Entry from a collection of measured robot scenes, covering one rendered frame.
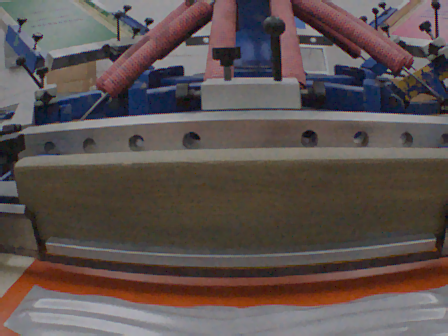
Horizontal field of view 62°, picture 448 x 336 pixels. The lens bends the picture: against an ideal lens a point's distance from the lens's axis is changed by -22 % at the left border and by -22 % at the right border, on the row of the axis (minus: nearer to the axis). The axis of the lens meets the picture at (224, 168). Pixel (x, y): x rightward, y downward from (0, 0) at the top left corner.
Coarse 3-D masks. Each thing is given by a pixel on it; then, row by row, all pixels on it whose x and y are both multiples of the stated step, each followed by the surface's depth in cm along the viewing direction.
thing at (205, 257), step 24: (48, 240) 34; (72, 240) 34; (360, 240) 32; (384, 240) 31; (408, 240) 30; (432, 240) 30; (168, 264) 32; (192, 264) 32; (216, 264) 32; (240, 264) 32; (264, 264) 31; (288, 264) 31
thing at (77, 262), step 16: (48, 256) 36; (64, 256) 36; (400, 256) 33; (416, 256) 33; (432, 256) 33; (128, 272) 36; (144, 272) 35; (160, 272) 35; (176, 272) 35; (192, 272) 35; (208, 272) 35; (224, 272) 35; (240, 272) 34; (256, 272) 34; (272, 272) 34; (288, 272) 34; (304, 272) 34; (320, 272) 34
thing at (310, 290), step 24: (408, 264) 34; (432, 264) 33; (264, 288) 34; (288, 288) 34; (312, 288) 33; (336, 288) 33; (360, 288) 32; (384, 288) 31; (408, 288) 30; (432, 288) 30
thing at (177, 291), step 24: (48, 264) 37; (24, 288) 33; (48, 288) 33; (72, 288) 34; (96, 288) 34; (120, 288) 34; (144, 288) 34; (168, 288) 35; (192, 288) 35; (216, 288) 34; (240, 288) 34; (0, 312) 28
